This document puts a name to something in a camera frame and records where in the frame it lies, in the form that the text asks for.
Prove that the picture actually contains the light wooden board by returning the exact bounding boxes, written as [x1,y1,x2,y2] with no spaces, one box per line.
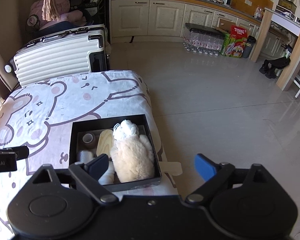
[96,129,114,158]

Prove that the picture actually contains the white yarn ball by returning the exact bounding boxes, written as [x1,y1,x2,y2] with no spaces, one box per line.
[113,120,139,141]

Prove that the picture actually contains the brown tape roll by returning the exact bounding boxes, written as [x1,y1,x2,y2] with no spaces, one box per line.
[82,133,96,145]

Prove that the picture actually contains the white fluffy plush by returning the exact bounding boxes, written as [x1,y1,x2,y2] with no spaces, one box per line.
[110,134,155,183]

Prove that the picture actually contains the cartoon bear bed sheet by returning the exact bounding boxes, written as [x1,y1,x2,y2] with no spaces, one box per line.
[0,70,166,239]

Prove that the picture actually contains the black storage box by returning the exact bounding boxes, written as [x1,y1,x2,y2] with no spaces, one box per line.
[69,114,162,192]

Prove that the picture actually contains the black shoes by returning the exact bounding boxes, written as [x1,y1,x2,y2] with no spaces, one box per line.
[259,56,290,79]

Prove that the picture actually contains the white ribbed suitcase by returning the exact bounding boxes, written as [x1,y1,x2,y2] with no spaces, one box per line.
[4,24,109,87]

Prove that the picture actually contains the red green snack carton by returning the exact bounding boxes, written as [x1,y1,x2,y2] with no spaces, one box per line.
[221,25,248,58]

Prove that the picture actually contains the water bottle pack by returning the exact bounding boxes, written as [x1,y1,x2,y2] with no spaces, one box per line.
[183,23,225,56]

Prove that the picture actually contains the black trash bin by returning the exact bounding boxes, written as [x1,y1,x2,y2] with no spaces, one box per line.
[242,35,256,59]

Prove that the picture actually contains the wooden table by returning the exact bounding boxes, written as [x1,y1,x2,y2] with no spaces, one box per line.
[250,7,300,92]

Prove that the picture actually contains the hanging beige tassel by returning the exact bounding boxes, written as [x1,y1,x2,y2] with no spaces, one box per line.
[42,0,61,22]

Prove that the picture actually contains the cream kitchen cabinets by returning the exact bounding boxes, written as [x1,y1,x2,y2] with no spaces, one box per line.
[106,0,288,58]

